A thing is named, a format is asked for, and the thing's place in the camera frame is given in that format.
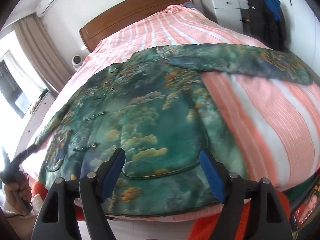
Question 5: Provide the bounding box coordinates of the pink striped bed cover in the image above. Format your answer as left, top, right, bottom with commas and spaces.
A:
21, 4, 320, 223

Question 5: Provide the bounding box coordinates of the person's left hand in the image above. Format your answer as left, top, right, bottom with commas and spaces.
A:
4, 175, 32, 215

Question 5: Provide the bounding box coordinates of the dark jacket on chair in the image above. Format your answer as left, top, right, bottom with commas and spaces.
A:
247, 0, 286, 51

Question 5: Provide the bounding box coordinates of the white window cabinet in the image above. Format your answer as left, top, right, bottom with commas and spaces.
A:
15, 89, 55, 155

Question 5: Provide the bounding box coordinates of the beige curtain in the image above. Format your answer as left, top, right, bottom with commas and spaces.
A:
13, 14, 74, 94

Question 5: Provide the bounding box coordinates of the blue garment on chair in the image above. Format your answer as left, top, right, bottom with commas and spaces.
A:
264, 0, 282, 21

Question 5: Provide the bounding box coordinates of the green patterned silk jacket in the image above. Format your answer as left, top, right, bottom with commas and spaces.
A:
35, 43, 314, 217

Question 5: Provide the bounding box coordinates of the white dresser with drawers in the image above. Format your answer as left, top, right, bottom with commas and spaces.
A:
200, 0, 249, 34

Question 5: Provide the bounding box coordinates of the orange fuzzy sleeve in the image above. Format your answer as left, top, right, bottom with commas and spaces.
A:
32, 177, 292, 239

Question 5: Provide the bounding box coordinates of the brown wooden headboard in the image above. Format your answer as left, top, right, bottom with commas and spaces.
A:
79, 0, 193, 53

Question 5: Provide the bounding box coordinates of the white wardrobe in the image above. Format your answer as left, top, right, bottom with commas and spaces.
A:
279, 0, 319, 72

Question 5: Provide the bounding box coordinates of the colourful patterned box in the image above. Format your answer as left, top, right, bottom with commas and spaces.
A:
290, 178, 319, 232

